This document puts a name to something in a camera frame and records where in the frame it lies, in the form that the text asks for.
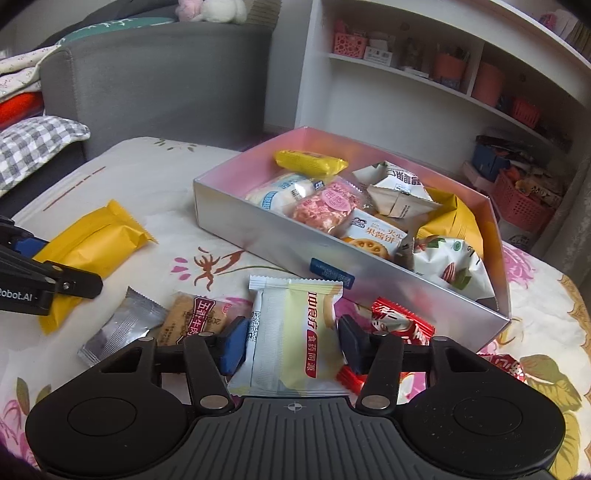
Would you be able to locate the white yellow cracker packet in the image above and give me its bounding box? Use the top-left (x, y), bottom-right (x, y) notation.
top-left (228, 275), bottom-right (348, 397)

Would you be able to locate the large yellow snack bag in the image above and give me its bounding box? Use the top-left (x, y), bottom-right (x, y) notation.
top-left (32, 198), bottom-right (160, 335)

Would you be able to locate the white nut snack packet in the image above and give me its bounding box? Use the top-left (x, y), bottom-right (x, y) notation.
top-left (412, 235), bottom-right (495, 301)

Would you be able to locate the white jam biscuit packet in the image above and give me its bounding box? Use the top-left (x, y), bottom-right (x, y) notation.
top-left (338, 209), bottom-right (407, 260)

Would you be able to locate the pink candy bag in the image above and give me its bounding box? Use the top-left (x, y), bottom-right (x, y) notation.
top-left (291, 179), bottom-right (367, 234)

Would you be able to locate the white grey snack packet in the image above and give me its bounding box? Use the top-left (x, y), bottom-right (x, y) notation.
top-left (353, 162), bottom-right (440, 219)

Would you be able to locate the yellow biscuit packet blue logo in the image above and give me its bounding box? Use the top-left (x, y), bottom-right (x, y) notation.
top-left (273, 150), bottom-right (349, 177)

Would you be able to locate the yellow orange snack bag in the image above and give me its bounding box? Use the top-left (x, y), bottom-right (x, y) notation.
top-left (417, 187), bottom-right (484, 258)

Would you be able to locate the white blue bread packet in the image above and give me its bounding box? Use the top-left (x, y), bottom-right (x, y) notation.
top-left (245, 172), bottom-right (325, 216)

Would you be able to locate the red candy packet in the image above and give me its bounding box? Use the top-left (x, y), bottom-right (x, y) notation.
top-left (337, 297), bottom-right (436, 395)
top-left (479, 353), bottom-right (526, 382)

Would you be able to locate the brown biscuit packet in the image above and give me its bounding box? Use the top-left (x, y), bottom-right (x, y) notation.
top-left (156, 293), bottom-right (232, 346)

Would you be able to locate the silver foil snack packet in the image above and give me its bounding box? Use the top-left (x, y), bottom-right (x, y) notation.
top-left (77, 287), bottom-right (168, 367)

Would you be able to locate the checkered grey white pillow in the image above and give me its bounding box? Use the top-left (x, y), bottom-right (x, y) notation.
top-left (1, 115), bottom-right (91, 196)

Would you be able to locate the floral tablecloth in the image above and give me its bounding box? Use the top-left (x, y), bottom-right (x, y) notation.
top-left (1, 137), bottom-right (590, 479)

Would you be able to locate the pink cardboard box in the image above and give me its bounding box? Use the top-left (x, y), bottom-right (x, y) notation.
top-left (193, 127), bottom-right (510, 351)

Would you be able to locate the pink plastic basket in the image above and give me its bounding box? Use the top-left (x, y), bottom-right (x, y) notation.
top-left (491, 170), bottom-right (555, 234)

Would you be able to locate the blue storage bin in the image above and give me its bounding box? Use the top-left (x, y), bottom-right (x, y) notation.
top-left (471, 139), bottom-right (511, 182)

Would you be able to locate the grey sofa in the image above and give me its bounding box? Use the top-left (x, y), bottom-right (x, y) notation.
top-left (40, 22), bottom-right (271, 159)

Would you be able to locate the white bookshelf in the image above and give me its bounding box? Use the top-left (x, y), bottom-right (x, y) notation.
top-left (294, 0), bottom-right (591, 195)

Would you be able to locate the small pink shelf basket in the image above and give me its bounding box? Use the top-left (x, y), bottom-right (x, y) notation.
top-left (332, 32), bottom-right (368, 59)

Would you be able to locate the pink white plush toy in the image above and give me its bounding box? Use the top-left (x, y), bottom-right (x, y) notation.
top-left (175, 0), bottom-right (247, 24)

